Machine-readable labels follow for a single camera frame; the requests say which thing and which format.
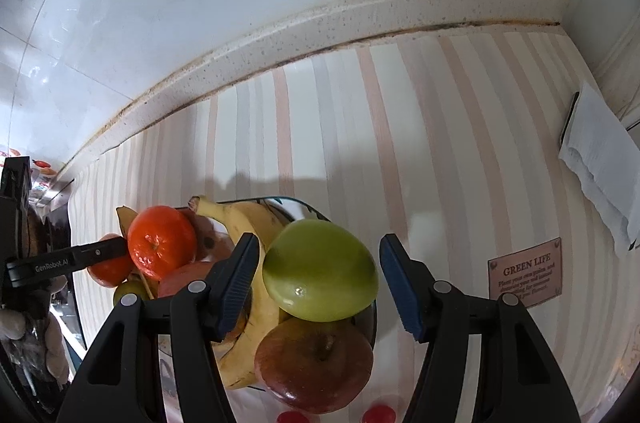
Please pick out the white paper tissue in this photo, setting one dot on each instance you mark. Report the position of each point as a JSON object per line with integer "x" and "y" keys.
{"x": 595, "y": 153}

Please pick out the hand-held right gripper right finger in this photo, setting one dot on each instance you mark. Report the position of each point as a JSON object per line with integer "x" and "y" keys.
{"x": 400, "y": 288}

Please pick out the orange tangerine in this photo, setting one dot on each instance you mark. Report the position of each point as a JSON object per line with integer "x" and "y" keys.
{"x": 160, "y": 243}
{"x": 107, "y": 272}

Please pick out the striped table mat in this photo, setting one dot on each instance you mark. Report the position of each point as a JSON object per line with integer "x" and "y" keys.
{"x": 400, "y": 128}

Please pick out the green apple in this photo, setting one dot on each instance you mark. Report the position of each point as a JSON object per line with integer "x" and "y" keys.
{"x": 131, "y": 287}
{"x": 320, "y": 270}

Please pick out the black phone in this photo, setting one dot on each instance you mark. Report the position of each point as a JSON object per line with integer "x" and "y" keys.
{"x": 567, "y": 123}

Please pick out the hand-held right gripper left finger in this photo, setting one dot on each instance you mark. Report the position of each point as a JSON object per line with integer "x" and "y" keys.
{"x": 237, "y": 283}

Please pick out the red cherry tomato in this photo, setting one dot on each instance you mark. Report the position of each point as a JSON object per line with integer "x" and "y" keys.
{"x": 292, "y": 418}
{"x": 378, "y": 415}

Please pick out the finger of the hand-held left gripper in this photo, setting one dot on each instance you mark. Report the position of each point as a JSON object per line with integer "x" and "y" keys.
{"x": 100, "y": 250}

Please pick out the floral oval ceramic plate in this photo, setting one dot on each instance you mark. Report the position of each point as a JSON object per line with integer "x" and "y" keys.
{"x": 364, "y": 328}

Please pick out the brown mat label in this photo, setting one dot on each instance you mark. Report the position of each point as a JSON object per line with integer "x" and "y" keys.
{"x": 525, "y": 273}

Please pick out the brownish red apple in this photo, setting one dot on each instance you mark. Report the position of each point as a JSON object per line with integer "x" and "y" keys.
{"x": 315, "y": 368}

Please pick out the colourful wall stickers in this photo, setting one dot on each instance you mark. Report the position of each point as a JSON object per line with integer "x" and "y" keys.
{"x": 40, "y": 164}

